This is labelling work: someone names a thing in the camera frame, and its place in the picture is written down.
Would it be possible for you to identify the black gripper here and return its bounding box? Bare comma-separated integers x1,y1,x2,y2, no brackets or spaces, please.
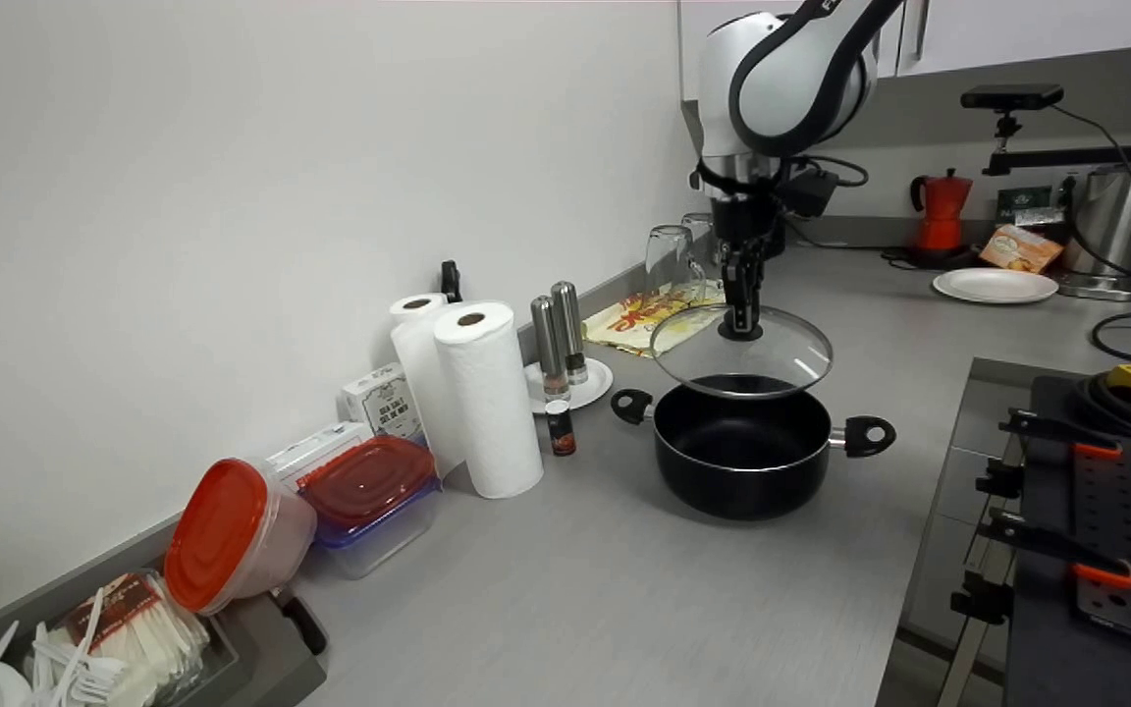
708,188,789,341

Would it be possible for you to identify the glass pot lid black knob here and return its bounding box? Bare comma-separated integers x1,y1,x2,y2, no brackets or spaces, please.
648,303,836,402

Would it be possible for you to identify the black cooking pot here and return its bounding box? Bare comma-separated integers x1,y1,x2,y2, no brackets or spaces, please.
610,374,898,523

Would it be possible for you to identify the red moka pot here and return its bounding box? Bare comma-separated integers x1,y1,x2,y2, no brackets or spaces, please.
908,168,975,258

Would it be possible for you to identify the plastic container red lid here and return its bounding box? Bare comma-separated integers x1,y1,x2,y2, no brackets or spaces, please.
296,433,444,581

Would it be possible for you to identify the plastic container orange lid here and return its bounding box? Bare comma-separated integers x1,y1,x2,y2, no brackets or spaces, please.
162,457,321,620

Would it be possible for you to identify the clear drinking glass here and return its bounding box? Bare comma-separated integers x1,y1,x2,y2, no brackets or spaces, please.
640,222,700,285

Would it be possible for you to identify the yellow red patterned dish cloth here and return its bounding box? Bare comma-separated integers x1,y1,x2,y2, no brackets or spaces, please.
581,277,736,363

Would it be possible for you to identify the steel spice grinder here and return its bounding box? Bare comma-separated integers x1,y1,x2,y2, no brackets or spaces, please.
525,295,568,392
550,278,589,384

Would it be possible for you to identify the small white saucer plate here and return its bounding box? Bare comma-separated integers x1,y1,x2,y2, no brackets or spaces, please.
520,354,616,420

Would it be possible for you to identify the small red spice bottle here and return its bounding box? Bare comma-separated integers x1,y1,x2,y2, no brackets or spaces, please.
543,406,581,461

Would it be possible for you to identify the white dinner plate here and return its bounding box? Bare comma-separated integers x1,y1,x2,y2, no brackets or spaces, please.
925,264,1063,310

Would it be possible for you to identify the white paper towel roll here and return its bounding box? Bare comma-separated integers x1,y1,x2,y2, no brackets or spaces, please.
386,293,471,481
433,300,544,502

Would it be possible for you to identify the orange snack packet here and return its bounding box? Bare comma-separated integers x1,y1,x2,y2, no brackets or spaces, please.
975,222,1069,278

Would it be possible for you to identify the small dark bottle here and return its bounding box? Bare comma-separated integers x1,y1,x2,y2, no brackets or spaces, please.
437,256,469,308

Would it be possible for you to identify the white cardboard box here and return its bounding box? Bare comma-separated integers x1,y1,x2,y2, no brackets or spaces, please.
332,365,423,444

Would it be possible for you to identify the stainless steel kettle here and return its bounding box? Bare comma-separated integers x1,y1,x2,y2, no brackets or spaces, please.
1063,162,1131,303

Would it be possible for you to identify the grey utensil tray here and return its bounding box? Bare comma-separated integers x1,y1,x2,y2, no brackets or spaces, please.
0,566,331,707

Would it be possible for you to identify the white plastic cutlery bundle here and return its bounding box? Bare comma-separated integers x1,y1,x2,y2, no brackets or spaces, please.
26,581,217,707

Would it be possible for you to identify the red packet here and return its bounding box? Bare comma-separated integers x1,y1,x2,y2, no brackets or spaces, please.
63,570,166,654

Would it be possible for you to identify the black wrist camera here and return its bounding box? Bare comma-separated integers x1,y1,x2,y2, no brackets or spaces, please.
775,162,850,222

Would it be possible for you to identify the silver cabinet handle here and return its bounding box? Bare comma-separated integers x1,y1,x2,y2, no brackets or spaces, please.
898,0,936,75

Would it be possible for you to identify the black camera on mount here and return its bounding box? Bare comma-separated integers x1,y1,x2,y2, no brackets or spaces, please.
959,84,1069,116

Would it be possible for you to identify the black clamp orange handle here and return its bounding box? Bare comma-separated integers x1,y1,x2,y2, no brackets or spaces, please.
992,406,1128,472
975,509,1131,596

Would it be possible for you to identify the white wall cabinet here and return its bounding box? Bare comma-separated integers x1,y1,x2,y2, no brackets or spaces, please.
677,0,1131,105

